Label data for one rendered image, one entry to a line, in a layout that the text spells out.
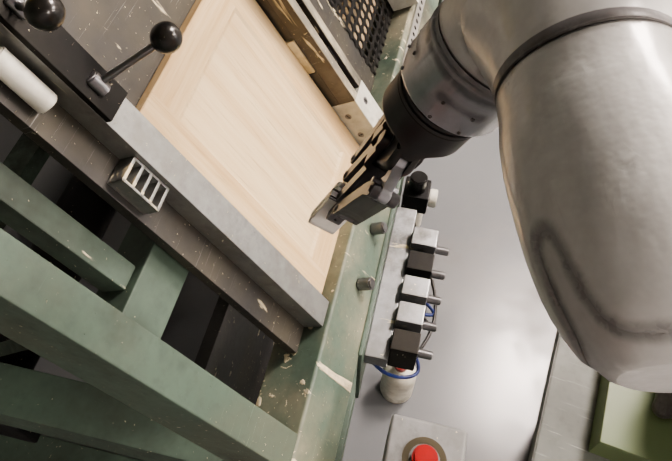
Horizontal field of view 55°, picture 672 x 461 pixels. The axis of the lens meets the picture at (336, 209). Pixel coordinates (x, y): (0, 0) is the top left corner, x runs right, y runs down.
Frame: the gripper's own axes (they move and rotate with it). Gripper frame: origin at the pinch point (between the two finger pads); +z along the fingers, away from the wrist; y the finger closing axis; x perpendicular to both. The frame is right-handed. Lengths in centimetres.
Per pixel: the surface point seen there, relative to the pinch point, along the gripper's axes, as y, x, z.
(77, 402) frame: 10, -14, 77
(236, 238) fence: -10.8, -4.3, 34.2
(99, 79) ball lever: -11.3, -28.8, 14.8
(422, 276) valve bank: -35, 37, 57
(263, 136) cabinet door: -31.8, -6.9, 36.1
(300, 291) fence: -12.6, 10.2, 44.4
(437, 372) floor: -46, 79, 119
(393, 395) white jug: -33, 65, 118
